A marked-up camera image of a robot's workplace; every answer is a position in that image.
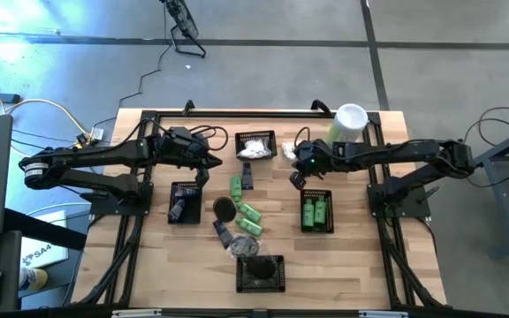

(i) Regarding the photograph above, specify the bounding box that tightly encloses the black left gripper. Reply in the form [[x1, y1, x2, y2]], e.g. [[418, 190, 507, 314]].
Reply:
[[163, 126, 224, 189]]

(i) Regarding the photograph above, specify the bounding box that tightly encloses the clear bag of cotton swabs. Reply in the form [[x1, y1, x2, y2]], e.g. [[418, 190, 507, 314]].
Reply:
[[280, 140, 299, 161]]

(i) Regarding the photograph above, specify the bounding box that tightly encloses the clear bag of cotton balls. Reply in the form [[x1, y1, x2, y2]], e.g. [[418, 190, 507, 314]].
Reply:
[[236, 145, 262, 160]]

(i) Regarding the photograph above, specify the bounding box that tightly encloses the green shampoo bottle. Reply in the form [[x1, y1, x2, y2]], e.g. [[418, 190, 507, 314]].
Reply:
[[301, 198, 316, 230], [235, 216, 263, 238], [314, 195, 328, 226], [230, 175, 243, 203], [238, 201, 263, 223]]

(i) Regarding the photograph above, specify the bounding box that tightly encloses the dark blue toiletry tube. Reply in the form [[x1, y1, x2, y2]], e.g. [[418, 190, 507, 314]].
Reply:
[[174, 185, 201, 198], [240, 162, 255, 191], [168, 198, 187, 222], [212, 219, 234, 249]]

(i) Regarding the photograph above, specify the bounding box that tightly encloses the clear bag of cotton pads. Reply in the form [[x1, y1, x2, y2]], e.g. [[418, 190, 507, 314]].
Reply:
[[243, 136, 274, 155]]

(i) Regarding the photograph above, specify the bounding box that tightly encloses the black round sponge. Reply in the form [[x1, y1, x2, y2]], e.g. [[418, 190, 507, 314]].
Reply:
[[212, 196, 238, 223]]

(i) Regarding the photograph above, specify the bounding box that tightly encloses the white wipes canister green label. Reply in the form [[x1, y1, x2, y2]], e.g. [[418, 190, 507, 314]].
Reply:
[[323, 102, 369, 147]]

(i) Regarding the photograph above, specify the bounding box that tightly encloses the black slotted plastic basket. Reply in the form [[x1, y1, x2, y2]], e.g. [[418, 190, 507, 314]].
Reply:
[[167, 180, 204, 225], [234, 130, 278, 161], [300, 188, 336, 235], [235, 254, 287, 294]]

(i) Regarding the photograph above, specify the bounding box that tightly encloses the black floor fan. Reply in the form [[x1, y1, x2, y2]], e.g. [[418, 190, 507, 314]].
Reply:
[[159, 0, 208, 59]]

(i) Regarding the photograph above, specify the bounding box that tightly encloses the black desk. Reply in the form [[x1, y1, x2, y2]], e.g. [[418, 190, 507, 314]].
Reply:
[[0, 207, 88, 313]]

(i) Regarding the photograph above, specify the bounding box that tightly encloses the white box with SA4 print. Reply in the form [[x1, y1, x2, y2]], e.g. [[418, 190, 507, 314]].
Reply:
[[19, 209, 70, 269]]

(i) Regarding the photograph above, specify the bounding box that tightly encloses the yellow and white can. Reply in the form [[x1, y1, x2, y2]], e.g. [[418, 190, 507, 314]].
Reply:
[[19, 267, 49, 292]]

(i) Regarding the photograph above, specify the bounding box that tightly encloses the black aluminium rail frame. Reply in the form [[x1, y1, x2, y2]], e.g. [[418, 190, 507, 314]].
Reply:
[[72, 108, 449, 310]]

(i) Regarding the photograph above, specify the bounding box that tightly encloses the black fan cable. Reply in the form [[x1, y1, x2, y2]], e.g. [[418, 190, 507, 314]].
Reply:
[[90, 4, 174, 132]]

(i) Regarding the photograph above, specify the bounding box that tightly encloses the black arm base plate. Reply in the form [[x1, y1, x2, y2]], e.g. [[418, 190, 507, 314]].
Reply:
[[80, 179, 155, 218], [366, 183, 440, 220]]

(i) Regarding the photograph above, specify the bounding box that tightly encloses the yellow cable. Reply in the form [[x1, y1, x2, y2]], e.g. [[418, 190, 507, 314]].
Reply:
[[0, 72, 93, 163]]

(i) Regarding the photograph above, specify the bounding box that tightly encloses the black cable bundle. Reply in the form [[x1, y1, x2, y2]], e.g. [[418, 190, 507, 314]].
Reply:
[[77, 215, 146, 306], [376, 218, 444, 309]]

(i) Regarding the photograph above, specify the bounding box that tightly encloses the black looped floor cable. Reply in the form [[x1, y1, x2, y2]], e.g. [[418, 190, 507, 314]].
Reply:
[[457, 104, 509, 172]]

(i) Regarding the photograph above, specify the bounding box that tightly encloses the silver metal bracket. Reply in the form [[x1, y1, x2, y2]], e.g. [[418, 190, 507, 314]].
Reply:
[[359, 309, 410, 318], [111, 308, 163, 318]]

